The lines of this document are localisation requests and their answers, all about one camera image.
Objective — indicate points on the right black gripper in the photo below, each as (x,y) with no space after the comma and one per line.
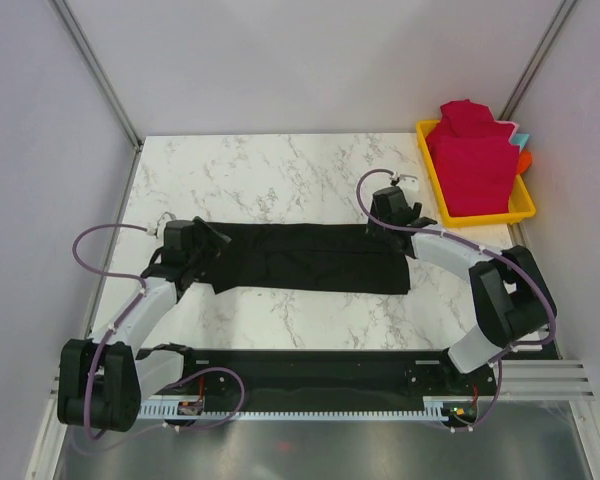
(371,228)

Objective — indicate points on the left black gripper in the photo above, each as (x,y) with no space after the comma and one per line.
(211,245)

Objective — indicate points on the black t-shirt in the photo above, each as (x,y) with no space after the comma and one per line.
(308,257)

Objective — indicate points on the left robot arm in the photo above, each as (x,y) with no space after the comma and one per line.
(103,379)

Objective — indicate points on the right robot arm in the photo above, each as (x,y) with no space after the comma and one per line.
(510,297)

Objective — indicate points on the red t-shirt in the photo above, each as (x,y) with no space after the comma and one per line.
(474,159)

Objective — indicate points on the yellow plastic bin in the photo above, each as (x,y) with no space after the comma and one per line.
(520,204)

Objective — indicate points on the orange cloth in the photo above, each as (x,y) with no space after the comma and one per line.
(525,160)

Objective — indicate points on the cyan cloth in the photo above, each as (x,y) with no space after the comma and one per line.
(520,140)

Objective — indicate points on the pink cloth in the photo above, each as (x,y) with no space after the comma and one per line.
(513,125)

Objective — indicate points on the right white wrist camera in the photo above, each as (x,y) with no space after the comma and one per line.
(405,181)

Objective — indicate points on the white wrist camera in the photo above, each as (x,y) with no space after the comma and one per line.
(157,229)
(405,181)

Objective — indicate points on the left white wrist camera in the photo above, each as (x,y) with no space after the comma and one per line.
(157,229)

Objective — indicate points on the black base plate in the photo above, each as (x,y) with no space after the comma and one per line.
(323,378)

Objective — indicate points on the white slotted cable duct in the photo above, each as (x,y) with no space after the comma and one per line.
(190,408)

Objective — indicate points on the left aluminium frame post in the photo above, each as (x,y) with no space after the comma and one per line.
(87,53)

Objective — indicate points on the aluminium frame post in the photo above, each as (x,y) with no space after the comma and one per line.
(87,53)
(540,54)

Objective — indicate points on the aluminium rail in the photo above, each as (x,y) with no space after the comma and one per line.
(545,380)

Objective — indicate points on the right aluminium frame post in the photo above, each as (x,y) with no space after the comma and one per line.
(540,54)

